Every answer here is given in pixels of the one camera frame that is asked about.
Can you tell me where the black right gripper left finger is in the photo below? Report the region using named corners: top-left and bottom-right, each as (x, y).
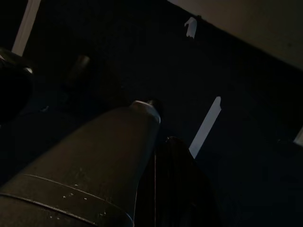
top-left (134, 136), bottom-right (177, 227)

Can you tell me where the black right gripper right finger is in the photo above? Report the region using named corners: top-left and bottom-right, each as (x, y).
top-left (174, 136), bottom-right (221, 227)

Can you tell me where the long white tape strip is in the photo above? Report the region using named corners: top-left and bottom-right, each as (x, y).
top-left (188, 96), bottom-right (223, 159)

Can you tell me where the small white tape piece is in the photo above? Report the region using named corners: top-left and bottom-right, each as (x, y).
top-left (184, 16), bottom-right (197, 40)

